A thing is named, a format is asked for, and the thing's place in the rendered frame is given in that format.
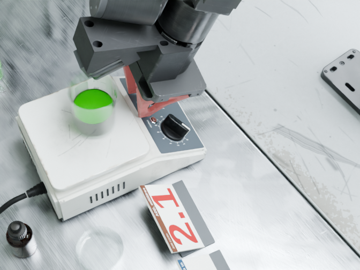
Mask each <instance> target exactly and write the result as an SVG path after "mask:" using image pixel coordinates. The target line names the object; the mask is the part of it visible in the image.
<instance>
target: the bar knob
mask: <svg viewBox="0 0 360 270"><path fill-rule="evenodd" d="M161 130H162V132H163V133H164V135H165V136H166V137H168V138H169V139H171V140H173V141H180V140H182V139H183V137H184V136H186V135H187V133H188V132H189V131H190V128H189V127H188V126H187V125H186V124H184V123H183V122H182V121H180V120H179V119H178V118H177V117H175V116H174V115H172V114H169V115H168V116H167V117H166V118H165V119H164V121H163V122H162V123H161Z"/></svg>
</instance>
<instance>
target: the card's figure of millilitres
mask: <svg viewBox="0 0 360 270"><path fill-rule="evenodd" d="M146 189H147V191H148V193H149V195H150V197H151V199H152V201H153V203H154V205H155V207H156V209H157V211H158V213H159V215H160V217H161V219H162V221H163V223H164V225H165V227H166V229H167V231H168V233H169V235H170V237H171V239H172V241H173V243H174V245H175V247H176V248H177V249H182V248H188V247H192V246H198V245H201V244H200V243H199V241H198V239H197V237H196V235H195V233H194V231H193V229H192V227H191V225H190V223H189V222H188V220H187V218H186V216H185V214H184V212H183V210H182V208H181V206H180V204H179V202H178V201H177V199H176V197H175V195H174V193H173V191H172V189H171V187H170V186H151V187H146Z"/></svg>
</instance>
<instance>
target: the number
mask: <svg viewBox="0 0 360 270"><path fill-rule="evenodd" d="M183 263H184V265H185V267H186V269H187V270H214V269H213V267H212V265H211V263H210V262H209V260H208V258H207V257H202V258H197V259H191V260H186V261H183Z"/></svg>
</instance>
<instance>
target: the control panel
mask: <svg viewBox="0 0 360 270"><path fill-rule="evenodd" d="M120 81H121V83H122V85H123V87H124V89H125V90H126V92H127V94H128V96H129V98H130V99H131V101H132V103H133V105H134V107H135V108H136V110H137V112H138V107H137V94H136V93H133V94H129V93H128V88H127V85H126V80H125V78H120ZM169 114H172V115H174V116H175V117H177V118H178V119H179V120H180V121H182V122H183V123H184V124H186V125H187V126H188V127H189V128H190V131H189V132H188V133H187V135H186V136H184V137H183V139H182V140H180V141H173V140H171V139H169V138H168V137H166V136H165V135H164V133H163V132H162V130H161V123H162V122H163V121H164V119H165V118H166V117H167V116H168V115H169ZM151 117H155V118H156V120H157V121H156V122H153V121H152V120H151ZM141 119H142V121H143V123H144V125H145V126H146V128H147V130H148V131H149V133H150V135H151V137H152V139H153V140H154V142H155V144H156V146H157V148H158V149H159V151H160V153H161V154H165V153H172V152H179V151H187V150H191V149H198V148H203V147H204V146H203V144H202V142H201V141H200V139H199V137H198V136H197V134H196V132H195V130H194V129H193V127H192V125H191V124H190V122H189V120H188V119H187V117H186V115H185V113H184V112H183V110H182V109H181V107H180V105H179V104H178V102H175V103H172V104H169V105H167V106H165V107H163V108H162V109H160V110H159V111H157V112H155V113H154V114H152V115H150V116H148V117H143V118H141Z"/></svg>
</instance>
